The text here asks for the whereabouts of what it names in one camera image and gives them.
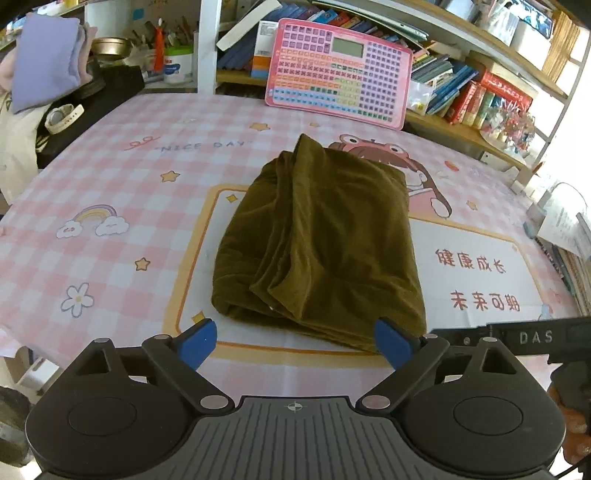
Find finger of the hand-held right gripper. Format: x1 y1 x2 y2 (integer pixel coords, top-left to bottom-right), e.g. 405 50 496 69
428 323 491 347

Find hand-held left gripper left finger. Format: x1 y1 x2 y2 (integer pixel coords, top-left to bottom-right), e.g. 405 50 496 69
69 318 234 414

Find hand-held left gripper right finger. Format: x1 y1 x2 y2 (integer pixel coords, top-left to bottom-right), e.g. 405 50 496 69
355 316 522 414

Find brown corduroy pants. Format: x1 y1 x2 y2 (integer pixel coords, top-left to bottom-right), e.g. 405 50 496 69
210 133 428 354

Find person's right hand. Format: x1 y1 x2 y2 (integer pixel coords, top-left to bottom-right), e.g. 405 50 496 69
549 369 591 467

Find stack of spiral notebooks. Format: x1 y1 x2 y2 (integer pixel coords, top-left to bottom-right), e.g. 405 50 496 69
536 235 591 315

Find white paper sheet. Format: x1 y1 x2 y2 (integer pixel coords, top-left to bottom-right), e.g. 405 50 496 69
538 203 591 260

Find white charger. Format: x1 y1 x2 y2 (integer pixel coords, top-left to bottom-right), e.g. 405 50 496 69
526 182 579 223

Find pink checked cartoon desk mat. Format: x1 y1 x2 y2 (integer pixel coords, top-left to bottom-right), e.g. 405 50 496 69
0 90 583 385

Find colourful candy tree ornament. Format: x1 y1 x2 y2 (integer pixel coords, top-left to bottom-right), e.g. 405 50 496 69
480 99 539 158

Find red book with gold lettering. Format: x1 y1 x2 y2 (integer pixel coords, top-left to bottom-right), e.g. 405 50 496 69
475 69 534 112

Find row of books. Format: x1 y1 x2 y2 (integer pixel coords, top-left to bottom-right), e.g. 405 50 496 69
217 0 536 128

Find white smartwatch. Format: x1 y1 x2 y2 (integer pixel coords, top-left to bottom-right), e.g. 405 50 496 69
45 104 86 136

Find white printed cloth bag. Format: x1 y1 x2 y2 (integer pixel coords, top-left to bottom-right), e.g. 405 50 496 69
0 88 48 209

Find pink learning keyboard tablet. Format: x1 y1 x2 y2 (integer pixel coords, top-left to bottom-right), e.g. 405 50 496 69
264 17 414 132

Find white canister with blue label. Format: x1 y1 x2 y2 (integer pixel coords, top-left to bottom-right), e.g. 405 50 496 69
164 45 195 86

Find white bookshelf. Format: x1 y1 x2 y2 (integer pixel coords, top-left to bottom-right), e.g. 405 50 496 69
0 0 583 186

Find red tassel ornament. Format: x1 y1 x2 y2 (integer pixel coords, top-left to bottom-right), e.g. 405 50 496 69
154 18 167 73

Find white and orange medicine box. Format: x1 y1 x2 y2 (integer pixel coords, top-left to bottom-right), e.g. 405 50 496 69
252 21 280 79

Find pen holder with pens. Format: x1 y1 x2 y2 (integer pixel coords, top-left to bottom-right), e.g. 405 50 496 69
129 16 197 59

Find brass bowl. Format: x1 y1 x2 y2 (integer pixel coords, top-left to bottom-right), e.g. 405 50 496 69
91 37 133 59

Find lilac folded cloth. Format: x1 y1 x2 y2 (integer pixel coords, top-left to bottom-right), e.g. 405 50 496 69
9 13 88 115

